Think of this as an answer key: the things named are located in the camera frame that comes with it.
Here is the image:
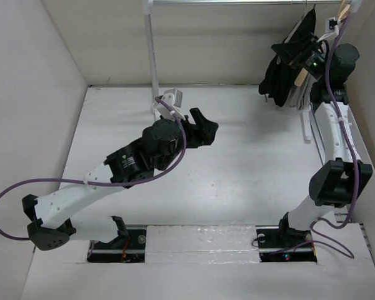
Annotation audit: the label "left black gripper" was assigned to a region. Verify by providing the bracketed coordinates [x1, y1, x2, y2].
[157, 109, 217, 172]

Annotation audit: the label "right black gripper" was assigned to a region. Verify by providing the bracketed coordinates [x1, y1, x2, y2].
[272, 31, 329, 82]

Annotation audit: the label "black trousers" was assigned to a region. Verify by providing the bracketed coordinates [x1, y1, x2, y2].
[257, 6, 318, 108]

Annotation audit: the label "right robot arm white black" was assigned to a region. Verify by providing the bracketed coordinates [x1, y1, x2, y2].
[276, 43, 373, 246]

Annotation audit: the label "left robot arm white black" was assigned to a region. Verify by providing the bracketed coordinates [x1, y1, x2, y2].
[22, 107, 219, 251]

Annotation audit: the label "wooden hanger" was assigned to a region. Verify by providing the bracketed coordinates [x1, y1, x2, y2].
[294, 1, 351, 87]

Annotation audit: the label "grey hanging garment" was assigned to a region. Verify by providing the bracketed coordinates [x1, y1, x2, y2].
[285, 75, 314, 111]

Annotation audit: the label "silver clothes rack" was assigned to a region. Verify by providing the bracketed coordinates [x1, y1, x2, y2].
[141, 0, 363, 144]

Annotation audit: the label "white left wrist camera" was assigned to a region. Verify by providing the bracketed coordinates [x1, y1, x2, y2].
[152, 88, 186, 120]

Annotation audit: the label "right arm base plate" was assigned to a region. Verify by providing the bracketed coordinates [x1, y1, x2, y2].
[252, 226, 317, 263]

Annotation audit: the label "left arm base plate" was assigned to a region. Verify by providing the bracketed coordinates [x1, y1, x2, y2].
[86, 227, 147, 264]

